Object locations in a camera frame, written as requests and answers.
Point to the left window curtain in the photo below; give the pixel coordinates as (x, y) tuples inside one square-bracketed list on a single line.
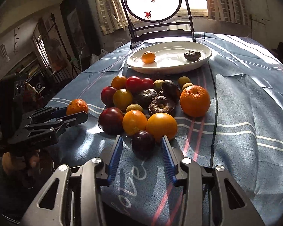
[(111, 16)]

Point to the large orange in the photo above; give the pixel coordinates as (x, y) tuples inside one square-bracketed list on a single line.
[(195, 101)]

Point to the small longan front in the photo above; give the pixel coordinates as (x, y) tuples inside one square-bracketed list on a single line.
[(134, 107)]

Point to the right window curtain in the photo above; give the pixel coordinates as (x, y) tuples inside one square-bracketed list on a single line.
[(233, 11)]

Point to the black coat stand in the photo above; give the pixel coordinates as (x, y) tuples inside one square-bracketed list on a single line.
[(74, 69)]

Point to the red cherry tomato back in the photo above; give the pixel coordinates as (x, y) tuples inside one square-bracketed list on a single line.
[(134, 84)]

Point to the blue striped tablecloth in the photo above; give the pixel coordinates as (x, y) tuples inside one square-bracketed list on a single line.
[(242, 130)]

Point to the orange tomato back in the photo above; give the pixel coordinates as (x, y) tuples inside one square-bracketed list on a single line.
[(119, 82)]

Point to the dark passion fruit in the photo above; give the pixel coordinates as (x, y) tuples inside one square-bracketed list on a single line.
[(170, 90)]

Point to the dried brown fruit front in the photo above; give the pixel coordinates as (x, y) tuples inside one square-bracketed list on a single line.
[(161, 104)]

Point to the dark red apple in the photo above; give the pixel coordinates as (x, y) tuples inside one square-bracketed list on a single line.
[(111, 121)]

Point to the dark framed wall painting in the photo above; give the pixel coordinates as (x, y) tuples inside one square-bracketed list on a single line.
[(80, 27)]

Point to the orange tomato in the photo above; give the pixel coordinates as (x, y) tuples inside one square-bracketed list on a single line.
[(119, 82), (133, 122)]

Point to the white oval plate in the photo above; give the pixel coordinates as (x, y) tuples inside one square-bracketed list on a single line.
[(169, 58)]

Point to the small mandarin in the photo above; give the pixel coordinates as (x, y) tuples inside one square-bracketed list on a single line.
[(77, 106), (148, 57)]

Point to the small longan by orange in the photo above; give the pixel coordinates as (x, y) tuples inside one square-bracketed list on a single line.
[(186, 85)]

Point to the person's left hand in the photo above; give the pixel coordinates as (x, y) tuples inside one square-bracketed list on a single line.
[(11, 164)]

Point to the red cherry tomato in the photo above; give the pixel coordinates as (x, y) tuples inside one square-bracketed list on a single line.
[(147, 83), (134, 84)]

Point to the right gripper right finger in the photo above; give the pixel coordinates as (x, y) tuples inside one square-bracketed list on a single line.
[(228, 204)]

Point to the small longan back left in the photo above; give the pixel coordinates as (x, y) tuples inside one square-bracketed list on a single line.
[(157, 85)]

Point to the dried brown fruit in plate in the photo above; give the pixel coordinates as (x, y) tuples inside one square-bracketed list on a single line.
[(192, 55)]

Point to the round painted screen stand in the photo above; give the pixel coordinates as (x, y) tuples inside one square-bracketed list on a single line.
[(151, 19)]

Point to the window curtain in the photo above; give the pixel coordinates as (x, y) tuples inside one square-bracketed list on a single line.
[(111, 16), (233, 11)]

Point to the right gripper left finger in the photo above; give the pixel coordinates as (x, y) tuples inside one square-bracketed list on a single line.
[(72, 196)]

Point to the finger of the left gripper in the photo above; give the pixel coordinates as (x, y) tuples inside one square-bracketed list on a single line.
[(56, 125), (46, 114)]

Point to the small longan back right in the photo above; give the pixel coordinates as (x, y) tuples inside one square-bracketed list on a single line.
[(183, 80)]

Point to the large yellow-orange tomato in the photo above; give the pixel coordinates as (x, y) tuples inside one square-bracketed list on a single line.
[(161, 124)]

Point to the small mandarin in plate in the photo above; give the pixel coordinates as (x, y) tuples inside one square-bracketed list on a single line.
[(148, 57)]

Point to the dark plum front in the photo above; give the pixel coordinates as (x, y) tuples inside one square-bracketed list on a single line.
[(142, 144)]

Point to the dried brown fruit middle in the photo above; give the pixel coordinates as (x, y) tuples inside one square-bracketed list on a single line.
[(145, 97)]

